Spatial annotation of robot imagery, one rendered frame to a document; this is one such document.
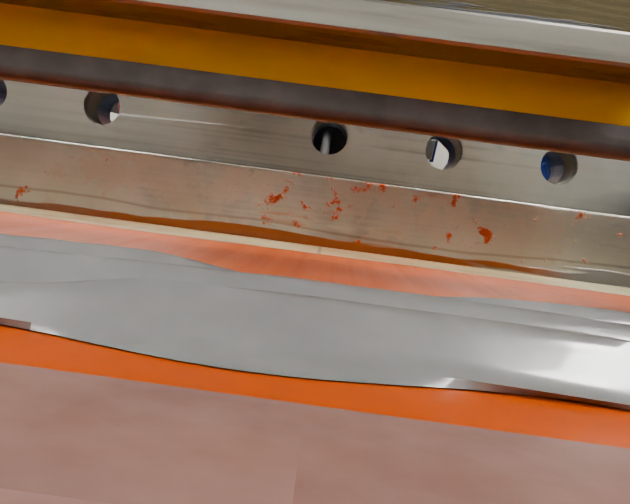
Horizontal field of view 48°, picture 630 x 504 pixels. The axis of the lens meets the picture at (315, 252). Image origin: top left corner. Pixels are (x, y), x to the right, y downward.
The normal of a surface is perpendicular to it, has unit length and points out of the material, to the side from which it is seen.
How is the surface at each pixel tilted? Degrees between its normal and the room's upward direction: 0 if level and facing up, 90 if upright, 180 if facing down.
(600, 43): 90
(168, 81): 90
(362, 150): 90
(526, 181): 90
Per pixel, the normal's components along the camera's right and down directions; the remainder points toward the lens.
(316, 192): -0.03, 0.07
